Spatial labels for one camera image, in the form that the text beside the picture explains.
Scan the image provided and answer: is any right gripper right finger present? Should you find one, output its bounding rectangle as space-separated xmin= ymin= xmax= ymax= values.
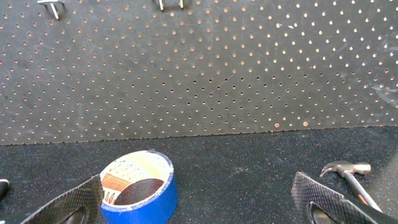
xmin=290 ymin=171 xmax=398 ymax=224

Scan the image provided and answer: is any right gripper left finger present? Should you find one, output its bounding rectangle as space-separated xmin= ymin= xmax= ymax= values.
xmin=20 ymin=174 xmax=104 ymax=224

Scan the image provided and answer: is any hammer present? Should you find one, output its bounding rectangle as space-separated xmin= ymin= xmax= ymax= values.
xmin=319 ymin=160 xmax=384 ymax=214

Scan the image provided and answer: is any roll of blue tape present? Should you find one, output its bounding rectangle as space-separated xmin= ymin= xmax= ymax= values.
xmin=99 ymin=150 xmax=180 ymax=224

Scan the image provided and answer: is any black pegboard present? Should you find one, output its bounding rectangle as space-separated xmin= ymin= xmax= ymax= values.
xmin=0 ymin=0 xmax=398 ymax=146

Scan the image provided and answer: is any metal hook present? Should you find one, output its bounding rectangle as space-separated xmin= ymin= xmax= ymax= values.
xmin=37 ymin=0 xmax=67 ymax=20
xmin=157 ymin=0 xmax=185 ymax=12

